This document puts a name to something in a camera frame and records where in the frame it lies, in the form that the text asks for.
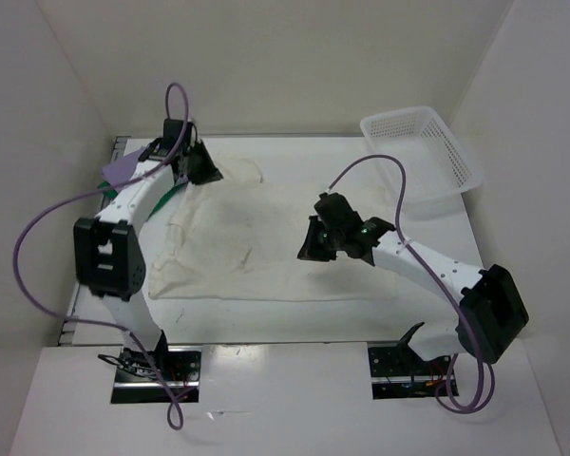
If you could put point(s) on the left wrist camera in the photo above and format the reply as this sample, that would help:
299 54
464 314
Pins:
171 131

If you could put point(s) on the white plastic basket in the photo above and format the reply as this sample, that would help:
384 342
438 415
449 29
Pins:
438 169

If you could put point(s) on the lavender t shirt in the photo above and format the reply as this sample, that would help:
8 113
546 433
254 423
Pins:
122 169

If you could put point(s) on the green t shirt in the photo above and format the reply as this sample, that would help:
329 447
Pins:
110 195

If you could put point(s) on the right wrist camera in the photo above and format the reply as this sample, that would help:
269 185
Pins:
335 212

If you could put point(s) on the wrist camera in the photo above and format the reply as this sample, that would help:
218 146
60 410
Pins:
171 131
335 212

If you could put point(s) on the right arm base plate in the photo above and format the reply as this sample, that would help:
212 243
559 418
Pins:
397 373

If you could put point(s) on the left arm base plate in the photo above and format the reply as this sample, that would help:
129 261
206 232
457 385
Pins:
136 383

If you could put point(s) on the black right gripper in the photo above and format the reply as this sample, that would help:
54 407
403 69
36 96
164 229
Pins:
311 250

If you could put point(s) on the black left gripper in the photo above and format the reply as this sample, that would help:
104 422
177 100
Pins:
210 172

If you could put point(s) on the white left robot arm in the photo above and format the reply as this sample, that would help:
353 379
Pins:
108 256

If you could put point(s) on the cream t shirt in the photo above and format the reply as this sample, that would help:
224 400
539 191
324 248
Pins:
238 238

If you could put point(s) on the aluminium table edge rail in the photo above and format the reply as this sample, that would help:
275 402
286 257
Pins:
87 236

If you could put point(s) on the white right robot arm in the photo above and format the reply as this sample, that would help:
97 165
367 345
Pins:
489 310

